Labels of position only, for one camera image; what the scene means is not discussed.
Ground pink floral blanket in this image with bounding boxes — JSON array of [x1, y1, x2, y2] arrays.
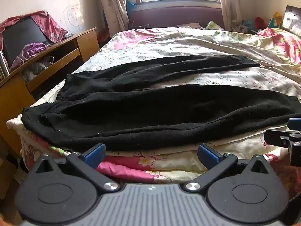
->
[[255, 27, 301, 65]]

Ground black television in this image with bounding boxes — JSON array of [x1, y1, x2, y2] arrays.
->
[[1, 16, 51, 64]]

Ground grey shoes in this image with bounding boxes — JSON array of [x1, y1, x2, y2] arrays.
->
[[22, 56, 55, 82]]

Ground pink flower bedsheet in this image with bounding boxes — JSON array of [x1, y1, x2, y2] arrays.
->
[[6, 118, 292, 184]]

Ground black pants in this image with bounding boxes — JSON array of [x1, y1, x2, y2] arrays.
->
[[21, 55, 301, 151]]

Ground green white package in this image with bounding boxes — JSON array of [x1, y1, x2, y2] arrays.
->
[[206, 21, 224, 31]]

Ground white floral quilt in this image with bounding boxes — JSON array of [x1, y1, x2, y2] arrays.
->
[[30, 27, 301, 160]]

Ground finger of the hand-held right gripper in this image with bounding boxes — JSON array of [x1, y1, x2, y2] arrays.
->
[[287, 118, 301, 131], [264, 128, 301, 167]]

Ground dark headboard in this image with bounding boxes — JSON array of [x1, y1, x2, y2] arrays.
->
[[282, 5, 301, 37]]

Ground red cloth item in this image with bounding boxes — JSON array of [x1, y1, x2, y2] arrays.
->
[[254, 16, 266, 29]]

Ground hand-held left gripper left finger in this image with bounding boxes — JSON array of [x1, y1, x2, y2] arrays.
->
[[35, 143, 120, 192]]

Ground loose papers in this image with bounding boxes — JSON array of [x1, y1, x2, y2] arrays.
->
[[177, 23, 200, 29]]

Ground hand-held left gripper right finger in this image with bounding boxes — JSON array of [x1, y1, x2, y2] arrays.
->
[[185, 144, 271, 192]]

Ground pink patterned cloth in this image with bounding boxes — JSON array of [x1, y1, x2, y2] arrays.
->
[[0, 11, 68, 44]]

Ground wooden desk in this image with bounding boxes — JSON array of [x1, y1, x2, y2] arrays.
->
[[0, 27, 100, 156]]

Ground purple cloth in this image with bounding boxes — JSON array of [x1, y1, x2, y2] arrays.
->
[[11, 42, 47, 70]]

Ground beige curtain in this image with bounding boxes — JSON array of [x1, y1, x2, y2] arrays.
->
[[96, 0, 130, 31], [216, 0, 242, 31]]

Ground steel thermos bottle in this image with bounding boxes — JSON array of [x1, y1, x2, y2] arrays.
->
[[0, 50, 10, 80]]

